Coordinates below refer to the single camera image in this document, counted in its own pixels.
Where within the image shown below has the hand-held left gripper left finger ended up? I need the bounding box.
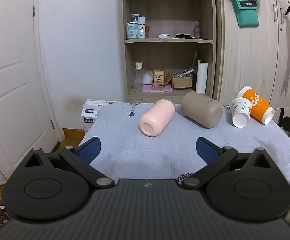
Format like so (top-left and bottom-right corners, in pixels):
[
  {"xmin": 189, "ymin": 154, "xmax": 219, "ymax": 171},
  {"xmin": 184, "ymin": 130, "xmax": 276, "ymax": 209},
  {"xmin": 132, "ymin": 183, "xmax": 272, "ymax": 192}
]
[{"xmin": 22, "ymin": 136, "xmax": 115, "ymax": 188}]

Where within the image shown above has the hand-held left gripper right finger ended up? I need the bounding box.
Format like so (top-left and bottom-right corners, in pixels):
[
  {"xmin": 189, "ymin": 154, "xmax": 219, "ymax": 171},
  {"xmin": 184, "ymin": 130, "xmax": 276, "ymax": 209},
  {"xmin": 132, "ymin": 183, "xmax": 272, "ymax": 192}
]
[{"xmin": 181, "ymin": 137, "xmax": 273, "ymax": 189}]

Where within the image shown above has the pink cup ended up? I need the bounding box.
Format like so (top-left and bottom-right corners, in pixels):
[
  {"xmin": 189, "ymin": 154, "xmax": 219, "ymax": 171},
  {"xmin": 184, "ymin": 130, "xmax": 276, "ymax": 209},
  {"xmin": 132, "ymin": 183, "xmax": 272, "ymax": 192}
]
[{"xmin": 139, "ymin": 99, "xmax": 176, "ymax": 137}]

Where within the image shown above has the taupe cup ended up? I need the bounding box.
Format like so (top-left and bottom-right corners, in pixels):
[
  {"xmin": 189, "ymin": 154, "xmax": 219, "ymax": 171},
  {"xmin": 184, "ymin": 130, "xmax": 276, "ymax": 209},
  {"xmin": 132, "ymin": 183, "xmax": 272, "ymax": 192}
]
[{"xmin": 180, "ymin": 91, "xmax": 223, "ymax": 128}]

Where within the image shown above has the white floral paper cup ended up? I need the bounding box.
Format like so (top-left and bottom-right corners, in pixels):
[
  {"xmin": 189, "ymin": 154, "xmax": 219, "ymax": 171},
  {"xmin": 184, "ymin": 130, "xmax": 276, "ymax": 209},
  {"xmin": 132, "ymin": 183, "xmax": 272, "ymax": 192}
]
[{"xmin": 230, "ymin": 97, "xmax": 253, "ymax": 128}]

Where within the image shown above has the orange paper cup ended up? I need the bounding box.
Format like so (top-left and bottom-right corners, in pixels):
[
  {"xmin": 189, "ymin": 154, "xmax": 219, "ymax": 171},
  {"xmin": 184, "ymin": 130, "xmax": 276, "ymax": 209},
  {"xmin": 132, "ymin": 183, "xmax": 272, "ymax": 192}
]
[{"xmin": 237, "ymin": 85, "xmax": 275, "ymax": 125}]

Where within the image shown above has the white tissue pack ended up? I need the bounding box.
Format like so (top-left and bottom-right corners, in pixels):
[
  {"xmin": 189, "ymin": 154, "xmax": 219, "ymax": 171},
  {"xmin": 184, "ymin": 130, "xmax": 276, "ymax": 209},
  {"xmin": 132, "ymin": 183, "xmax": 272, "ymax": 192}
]
[
  {"xmin": 81, "ymin": 107, "xmax": 98, "ymax": 118},
  {"xmin": 85, "ymin": 99, "xmax": 106, "ymax": 109},
  {"xmin": 82, "ymin": 117, "xmax": 96, "ymax": 131}
]

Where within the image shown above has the spotted dark cloth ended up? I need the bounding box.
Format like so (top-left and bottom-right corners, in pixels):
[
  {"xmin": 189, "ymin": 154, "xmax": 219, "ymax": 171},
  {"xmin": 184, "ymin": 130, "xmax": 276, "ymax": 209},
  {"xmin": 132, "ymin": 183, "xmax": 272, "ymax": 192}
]
[{"xmin": 176, "ymin": 173, "xmax": 193, "ymax": 184}]

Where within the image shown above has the light blue quilted cloth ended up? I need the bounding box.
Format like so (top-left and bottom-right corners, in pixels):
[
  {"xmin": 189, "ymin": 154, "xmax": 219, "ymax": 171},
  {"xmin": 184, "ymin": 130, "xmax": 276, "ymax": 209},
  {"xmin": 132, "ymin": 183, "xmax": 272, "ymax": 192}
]
[{"xmin": 79, "ymin": 102, "xmax": 290, "ymax": 195}]

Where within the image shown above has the open cardboard box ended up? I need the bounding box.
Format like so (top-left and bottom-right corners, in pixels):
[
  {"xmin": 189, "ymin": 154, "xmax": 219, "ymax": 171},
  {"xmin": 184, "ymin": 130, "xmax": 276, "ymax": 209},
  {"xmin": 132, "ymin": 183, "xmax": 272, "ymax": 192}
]
[{"xmin": 165, "ymin": 72, "xmax": 193, "ymax": 89}]

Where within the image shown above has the white paper roll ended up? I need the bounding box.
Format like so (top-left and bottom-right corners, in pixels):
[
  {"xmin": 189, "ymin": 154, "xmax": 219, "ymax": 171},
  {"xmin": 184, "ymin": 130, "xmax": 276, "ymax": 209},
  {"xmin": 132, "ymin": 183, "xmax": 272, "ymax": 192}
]
[{"xmin": 196, "ymin": 62, "xmax": 208, "ymax": 93}]

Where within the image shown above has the flat pink box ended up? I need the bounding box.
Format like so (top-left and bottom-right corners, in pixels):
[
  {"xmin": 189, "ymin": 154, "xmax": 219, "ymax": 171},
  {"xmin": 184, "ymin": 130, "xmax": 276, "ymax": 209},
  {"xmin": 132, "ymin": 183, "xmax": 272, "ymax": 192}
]
[{"xmin": 142, "ymin": 84, "xmax": 172, "ymax": 93}]

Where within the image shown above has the small flower printed box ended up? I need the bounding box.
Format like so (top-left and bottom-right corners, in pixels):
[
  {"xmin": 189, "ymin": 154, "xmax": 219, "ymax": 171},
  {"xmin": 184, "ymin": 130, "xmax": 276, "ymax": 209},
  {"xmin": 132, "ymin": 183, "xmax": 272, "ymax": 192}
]
[{"xmin": 152, "ymin": 69, "xmax": 166, "ymax": 87}]

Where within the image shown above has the clear bottle cream cap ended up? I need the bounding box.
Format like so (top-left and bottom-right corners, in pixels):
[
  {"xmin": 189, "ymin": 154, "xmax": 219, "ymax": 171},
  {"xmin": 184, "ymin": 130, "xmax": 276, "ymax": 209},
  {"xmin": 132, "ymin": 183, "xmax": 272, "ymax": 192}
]
[{"xmin": 134, "ymin": 62, "xmax": 144, "ymax": 87}]

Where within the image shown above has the white mug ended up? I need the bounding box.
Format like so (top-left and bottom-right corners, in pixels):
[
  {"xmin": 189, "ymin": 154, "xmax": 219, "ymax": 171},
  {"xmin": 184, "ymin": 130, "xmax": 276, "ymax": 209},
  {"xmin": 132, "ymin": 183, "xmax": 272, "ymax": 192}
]
[{"xmin": 143, "ymin": 71, "xmax": 154, "ymax": 85}]

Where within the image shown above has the wooden wardrobe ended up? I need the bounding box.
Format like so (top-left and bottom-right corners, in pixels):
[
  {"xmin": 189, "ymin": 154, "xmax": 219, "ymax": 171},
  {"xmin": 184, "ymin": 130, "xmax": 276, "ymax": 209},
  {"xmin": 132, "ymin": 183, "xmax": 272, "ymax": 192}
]
[{"xmin": 214, "ymin": 0, "xmax": 290, "ymax": 111}]

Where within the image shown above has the white door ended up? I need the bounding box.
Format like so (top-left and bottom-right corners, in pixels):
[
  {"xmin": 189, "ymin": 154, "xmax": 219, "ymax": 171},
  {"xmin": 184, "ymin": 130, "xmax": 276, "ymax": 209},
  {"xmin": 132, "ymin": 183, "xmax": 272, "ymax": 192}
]
[{"xmin": 0, "ymin": 0, "xmax": 63, "ymax": 180}]

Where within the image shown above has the wooden shelf unit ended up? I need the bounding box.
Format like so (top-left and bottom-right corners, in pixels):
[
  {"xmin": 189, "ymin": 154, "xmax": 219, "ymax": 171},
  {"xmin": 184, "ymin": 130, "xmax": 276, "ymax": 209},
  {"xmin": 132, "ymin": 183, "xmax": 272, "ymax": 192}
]
[{"xmin": 118, "ymin": 0, "xmax": 217, "ymax": 103}]

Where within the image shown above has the pink bottle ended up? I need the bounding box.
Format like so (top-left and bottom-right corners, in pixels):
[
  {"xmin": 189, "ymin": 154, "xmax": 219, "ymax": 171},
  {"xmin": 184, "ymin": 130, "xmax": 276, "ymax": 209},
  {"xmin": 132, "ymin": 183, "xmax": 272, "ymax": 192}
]
[{"xmin": 193, "ymin": 21, "xmax": 202, "ymax": 39}]

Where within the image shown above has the teal and white bottle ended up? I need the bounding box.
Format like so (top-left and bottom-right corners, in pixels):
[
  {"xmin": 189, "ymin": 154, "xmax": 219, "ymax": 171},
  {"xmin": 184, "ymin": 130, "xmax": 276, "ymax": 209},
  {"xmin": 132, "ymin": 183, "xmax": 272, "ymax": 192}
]
[{"xmin": 126, "ymin": 14, "xmax": 139, "ymax": 40}]

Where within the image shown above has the tall white bottle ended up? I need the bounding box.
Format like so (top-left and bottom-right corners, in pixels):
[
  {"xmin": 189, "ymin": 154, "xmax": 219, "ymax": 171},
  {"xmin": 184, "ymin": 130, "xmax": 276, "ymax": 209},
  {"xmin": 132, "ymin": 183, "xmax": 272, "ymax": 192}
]
[{"xmin": 138, "ymin": 16, "xmax": 146, "ymax": 39}]

